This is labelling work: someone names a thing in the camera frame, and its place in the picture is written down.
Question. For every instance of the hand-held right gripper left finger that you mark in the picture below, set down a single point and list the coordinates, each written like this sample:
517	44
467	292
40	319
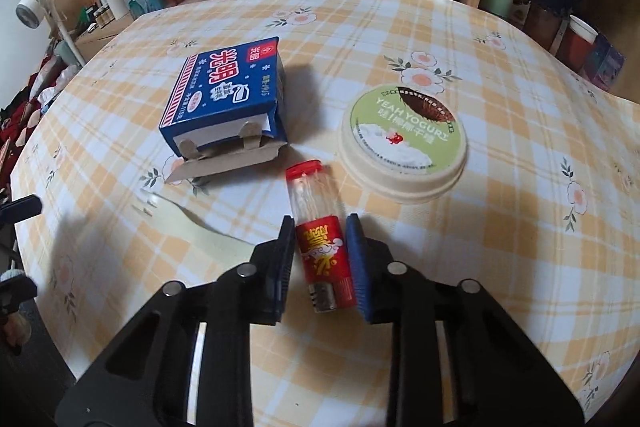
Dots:
285	257

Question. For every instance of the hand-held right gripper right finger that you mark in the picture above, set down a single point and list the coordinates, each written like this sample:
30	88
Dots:
357	257

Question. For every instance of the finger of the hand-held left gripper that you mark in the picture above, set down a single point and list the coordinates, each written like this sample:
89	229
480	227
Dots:
22	207

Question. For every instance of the red toothpick tube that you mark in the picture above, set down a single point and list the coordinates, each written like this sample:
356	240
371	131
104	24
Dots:
320	252

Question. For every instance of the cream yogurt cup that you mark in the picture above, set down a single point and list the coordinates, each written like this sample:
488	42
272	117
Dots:
405	142

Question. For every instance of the blue milk carton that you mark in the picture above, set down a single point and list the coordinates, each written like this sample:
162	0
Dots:
225	92

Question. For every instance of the red quilted cloth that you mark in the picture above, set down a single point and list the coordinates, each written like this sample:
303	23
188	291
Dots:
25	107

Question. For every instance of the low wooden cabinet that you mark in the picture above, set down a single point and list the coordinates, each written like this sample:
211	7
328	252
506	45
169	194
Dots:
100	42

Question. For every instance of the yellow plaid floral tablecloth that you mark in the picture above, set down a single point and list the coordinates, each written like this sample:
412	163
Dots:
550	257

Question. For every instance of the white desk fan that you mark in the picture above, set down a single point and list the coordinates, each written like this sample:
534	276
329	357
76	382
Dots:
30	12

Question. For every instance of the row of small bottles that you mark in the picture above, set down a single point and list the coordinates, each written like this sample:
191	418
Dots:
97	17

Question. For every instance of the brown paper cup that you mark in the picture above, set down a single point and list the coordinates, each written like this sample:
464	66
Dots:
542	27

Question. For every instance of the red white paper cup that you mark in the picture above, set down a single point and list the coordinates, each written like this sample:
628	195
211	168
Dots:
575	47

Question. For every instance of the small blue box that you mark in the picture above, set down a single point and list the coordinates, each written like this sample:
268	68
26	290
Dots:
605	64

